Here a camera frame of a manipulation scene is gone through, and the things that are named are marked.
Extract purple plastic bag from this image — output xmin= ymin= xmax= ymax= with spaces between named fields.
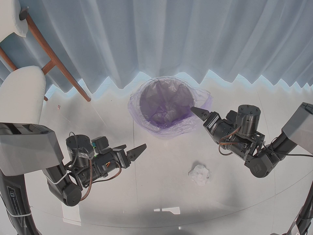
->
xmin=128 ymin=75 xmax=213 ymax=140

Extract pale blue curtain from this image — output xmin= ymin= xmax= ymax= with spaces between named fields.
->
xmin=0 ymin=0 xmax=313 ymax=95

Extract white trash bin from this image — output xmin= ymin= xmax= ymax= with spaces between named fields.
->
xmin=139 ymin=77 xmax=196 ymax=133

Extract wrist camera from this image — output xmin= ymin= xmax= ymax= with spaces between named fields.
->
xmin=91 ymin=137 xmax=109 ymax=154
xmin=225 ymin=110 xmax=238 ymax=123

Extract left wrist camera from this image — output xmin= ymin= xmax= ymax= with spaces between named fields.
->
xmin=91 ymin=137 xmax=109 ymax=154

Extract clear plastic wrapper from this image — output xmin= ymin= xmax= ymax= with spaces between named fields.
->
xmin=188 ymin=164 xmax=210 ymax=186

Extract white cushioned wooden chair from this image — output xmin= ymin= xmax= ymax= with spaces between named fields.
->
xmin=0 ymin=0 xmax=91 ymax=125

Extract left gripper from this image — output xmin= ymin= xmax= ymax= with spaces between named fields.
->
xmin=92 ymin=143 xmax=147 ymax=179

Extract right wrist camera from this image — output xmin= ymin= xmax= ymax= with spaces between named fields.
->
xmin=225 ymin=110 xmax=238 ymax=123

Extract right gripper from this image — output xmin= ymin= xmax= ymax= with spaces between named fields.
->
xmin=203 ymin=111 xmax=239 ymax=145

